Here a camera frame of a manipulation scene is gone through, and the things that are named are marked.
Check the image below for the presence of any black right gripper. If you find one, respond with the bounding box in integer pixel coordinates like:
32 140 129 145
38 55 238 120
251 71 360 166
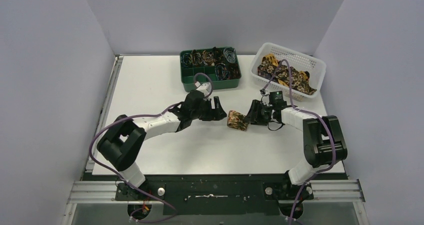
243 100 274 126

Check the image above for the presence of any orange green patterned tie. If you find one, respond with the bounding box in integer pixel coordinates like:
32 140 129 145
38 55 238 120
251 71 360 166
226 110 249 131

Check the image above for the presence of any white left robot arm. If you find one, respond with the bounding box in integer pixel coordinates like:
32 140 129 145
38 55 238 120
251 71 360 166
96 90 227 200

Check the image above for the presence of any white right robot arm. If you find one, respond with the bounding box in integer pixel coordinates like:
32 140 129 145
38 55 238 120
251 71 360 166
243 91 348 186

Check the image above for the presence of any pile of patterned ties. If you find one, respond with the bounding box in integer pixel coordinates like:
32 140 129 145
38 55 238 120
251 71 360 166
257 53 317 95

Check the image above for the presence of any rolled blue red tie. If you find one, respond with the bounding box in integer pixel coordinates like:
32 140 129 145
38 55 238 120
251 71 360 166
215 63 229 81

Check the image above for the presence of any rolled dark red tie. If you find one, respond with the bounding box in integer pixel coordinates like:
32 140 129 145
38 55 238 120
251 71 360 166
227 63 241 80

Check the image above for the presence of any green divided organizer tray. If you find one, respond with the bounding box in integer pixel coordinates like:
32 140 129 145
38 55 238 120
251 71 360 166
179 46 242 92

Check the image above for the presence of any rolled tan patterned tie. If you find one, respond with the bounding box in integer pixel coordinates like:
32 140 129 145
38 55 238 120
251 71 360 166
202 50 215 67

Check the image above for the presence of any rolled dark patterned tie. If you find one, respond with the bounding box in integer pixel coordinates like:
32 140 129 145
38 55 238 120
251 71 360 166
212 46 225 64

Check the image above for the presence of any rolled brown patterned tie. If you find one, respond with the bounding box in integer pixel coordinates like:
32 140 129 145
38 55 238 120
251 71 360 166
191 49 203 67

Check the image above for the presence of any rolled light blue tie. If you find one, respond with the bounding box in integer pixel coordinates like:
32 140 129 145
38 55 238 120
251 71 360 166
223 47 237 64

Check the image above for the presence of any rolled blue striped tie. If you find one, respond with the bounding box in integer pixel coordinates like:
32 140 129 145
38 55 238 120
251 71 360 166
180 52 193 69

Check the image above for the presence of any white plastic mesh basket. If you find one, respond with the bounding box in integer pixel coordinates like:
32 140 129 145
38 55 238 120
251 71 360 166
250 42 327 102

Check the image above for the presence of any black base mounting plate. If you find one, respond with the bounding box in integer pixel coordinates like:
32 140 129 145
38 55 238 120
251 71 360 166
99 173 332 218

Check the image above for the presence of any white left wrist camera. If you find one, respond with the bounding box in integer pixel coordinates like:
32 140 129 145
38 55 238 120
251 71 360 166
196 82 213 99

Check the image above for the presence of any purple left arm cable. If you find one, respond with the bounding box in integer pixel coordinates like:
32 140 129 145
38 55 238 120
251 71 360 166
88 72 214 224

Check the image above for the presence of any aluminium frame rail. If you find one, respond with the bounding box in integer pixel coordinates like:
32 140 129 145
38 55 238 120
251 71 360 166
61 54 124 225

